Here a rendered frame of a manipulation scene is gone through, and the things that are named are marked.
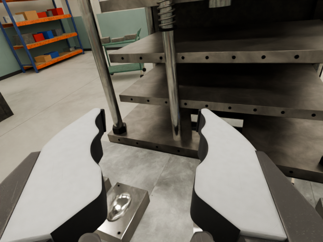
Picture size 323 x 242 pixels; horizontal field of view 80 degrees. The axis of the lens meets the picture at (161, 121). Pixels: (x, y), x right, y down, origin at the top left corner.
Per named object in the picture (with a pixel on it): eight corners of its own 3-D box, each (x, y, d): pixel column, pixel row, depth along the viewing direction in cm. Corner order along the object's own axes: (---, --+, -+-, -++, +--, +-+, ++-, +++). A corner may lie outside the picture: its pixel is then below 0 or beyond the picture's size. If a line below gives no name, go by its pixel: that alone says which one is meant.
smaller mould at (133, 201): (125, 249, 67) (120, 239, 63) (92, 235, 73) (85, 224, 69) (150, 201, 82) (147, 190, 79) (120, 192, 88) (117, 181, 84)
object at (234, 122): (240, 146, 106) (243, 119, 97) (192, 139, 117) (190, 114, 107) (245, 103, 144) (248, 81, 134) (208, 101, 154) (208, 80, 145)
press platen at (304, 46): (363, 63, 69) (370, 48, 66) (110, 63, 111) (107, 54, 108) (317, 28, 124) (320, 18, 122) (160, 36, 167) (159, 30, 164)
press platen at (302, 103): (337, 122, 82) (342, 112, 79) (120, 102, 124) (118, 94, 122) (306, 66, 138) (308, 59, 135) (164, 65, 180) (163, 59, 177)
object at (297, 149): (351, 188, 85) (357, 178, 81) (109, 141, 135) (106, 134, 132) (312, 101, 148) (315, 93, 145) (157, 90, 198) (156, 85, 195)
